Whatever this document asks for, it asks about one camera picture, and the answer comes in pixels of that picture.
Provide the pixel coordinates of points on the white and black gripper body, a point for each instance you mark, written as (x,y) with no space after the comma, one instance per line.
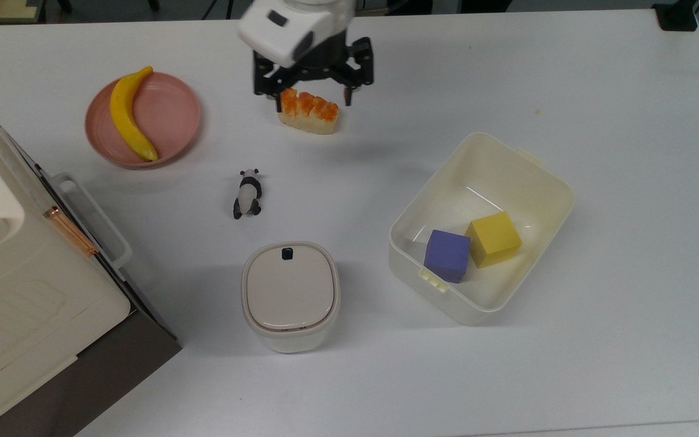
(286,33)

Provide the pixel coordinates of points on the purple cube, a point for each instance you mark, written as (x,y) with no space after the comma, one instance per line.
(446,255)

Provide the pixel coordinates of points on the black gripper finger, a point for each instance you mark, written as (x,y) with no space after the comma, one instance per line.
(361,60)
(264,76)

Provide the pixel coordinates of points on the black pole stand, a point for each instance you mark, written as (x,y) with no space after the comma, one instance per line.
(677,18)

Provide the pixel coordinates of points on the white lidded bin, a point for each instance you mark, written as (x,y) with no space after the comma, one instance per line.
(292,291)

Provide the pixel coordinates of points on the cream plastic box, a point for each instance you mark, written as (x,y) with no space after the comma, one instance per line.
(495,182)

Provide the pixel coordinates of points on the pink plate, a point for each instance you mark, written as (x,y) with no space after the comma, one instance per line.
(170,115)

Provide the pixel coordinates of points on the cream toy cabinet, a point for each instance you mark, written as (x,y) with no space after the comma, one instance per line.
(22,291)

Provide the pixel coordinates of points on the panda toy figure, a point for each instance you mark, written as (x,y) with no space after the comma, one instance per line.
(246,194)

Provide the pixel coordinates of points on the orange topped toy bread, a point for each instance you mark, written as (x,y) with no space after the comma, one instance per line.
(310,118)

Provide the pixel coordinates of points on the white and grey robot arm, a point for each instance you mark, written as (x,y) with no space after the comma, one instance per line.
(340,9)

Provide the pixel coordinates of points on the yellow toy banana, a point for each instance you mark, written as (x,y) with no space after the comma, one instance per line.
(124,115)

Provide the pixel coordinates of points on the yellow cube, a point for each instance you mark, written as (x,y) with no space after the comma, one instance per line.
(494,238)

